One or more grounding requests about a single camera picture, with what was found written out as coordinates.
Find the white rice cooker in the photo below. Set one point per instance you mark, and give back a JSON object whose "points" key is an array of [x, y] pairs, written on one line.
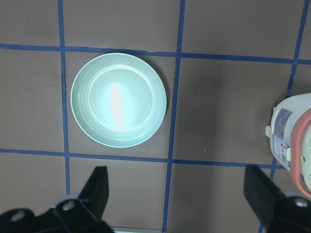
{"points": [[289, 133]]}

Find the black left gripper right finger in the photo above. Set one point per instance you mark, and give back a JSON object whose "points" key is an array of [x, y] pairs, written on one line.
{"points": [[277, 212]]}

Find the left green plate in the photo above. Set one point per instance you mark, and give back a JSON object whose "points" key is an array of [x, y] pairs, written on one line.
{"points": [[118, 100]]}

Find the brown mat with blue tape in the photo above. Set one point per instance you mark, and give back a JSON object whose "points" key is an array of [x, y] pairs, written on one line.
{"points": [[225, 64]]}

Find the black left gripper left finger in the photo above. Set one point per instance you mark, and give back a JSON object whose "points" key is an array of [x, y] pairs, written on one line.
{"points": [[82, 214]]}

